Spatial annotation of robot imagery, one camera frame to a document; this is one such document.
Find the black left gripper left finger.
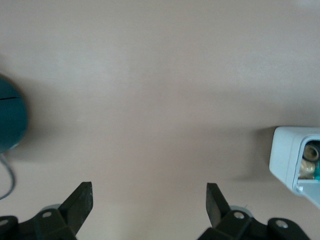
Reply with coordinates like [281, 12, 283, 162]
[0, 181, 94, 240]

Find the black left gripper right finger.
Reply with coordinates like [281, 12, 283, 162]
[197, 183, 309, 240]

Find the white square trash bin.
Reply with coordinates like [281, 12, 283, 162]
[269, 126, 320, 210]

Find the beige crumpled trash piece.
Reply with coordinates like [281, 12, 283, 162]
[298, 159, 317, 180]

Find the brass round trash piece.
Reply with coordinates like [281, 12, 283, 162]
[303, 143, 320, 161]

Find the dark teal round container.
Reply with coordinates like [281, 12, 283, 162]
[0, 73, 29, 153]

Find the grey black container cable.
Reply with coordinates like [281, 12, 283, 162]
[0, 152, 15, 201]

